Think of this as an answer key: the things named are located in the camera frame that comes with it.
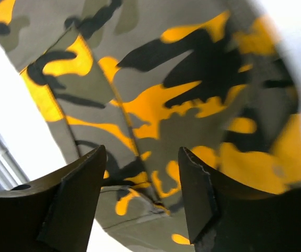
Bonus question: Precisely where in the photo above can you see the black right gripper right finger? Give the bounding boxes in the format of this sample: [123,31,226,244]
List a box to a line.
[178,147,301,251]

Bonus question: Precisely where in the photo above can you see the olive yellow camouflage trousers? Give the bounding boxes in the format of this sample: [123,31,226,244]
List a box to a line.
[0,1,301,251]

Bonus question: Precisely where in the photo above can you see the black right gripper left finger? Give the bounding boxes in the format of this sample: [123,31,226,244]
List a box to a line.
[0,145,107,252]

